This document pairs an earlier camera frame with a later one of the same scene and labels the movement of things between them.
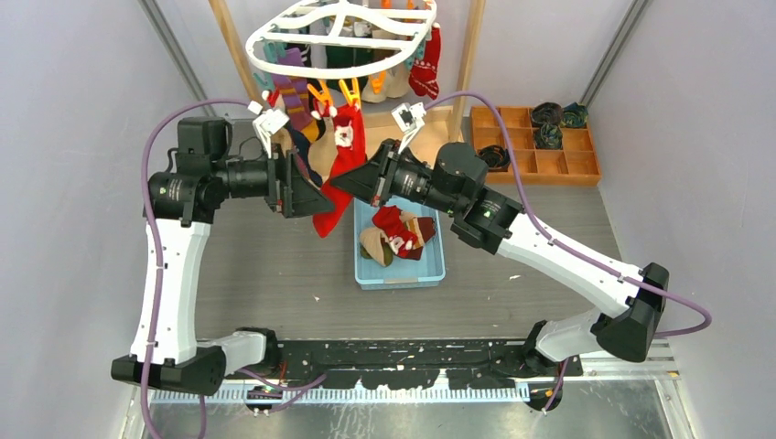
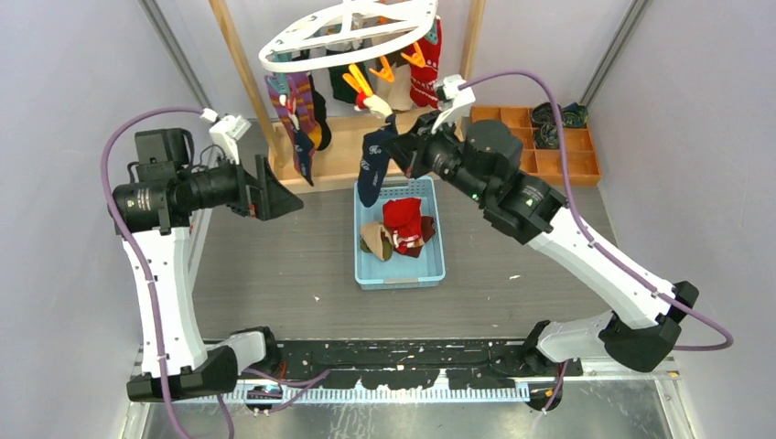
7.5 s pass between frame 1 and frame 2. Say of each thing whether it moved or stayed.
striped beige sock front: stayed
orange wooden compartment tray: stayed
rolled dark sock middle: stayed
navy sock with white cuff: moved
